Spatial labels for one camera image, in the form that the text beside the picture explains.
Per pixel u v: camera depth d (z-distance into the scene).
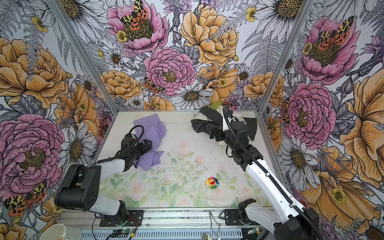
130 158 0.73
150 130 0.99
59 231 0.70
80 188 0.45
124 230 0.71
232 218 0.73
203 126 1.06
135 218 0.74
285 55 0.89
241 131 0.53
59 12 0.73
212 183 0.85
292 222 0.38
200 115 1.08
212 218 0.74
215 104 1.15
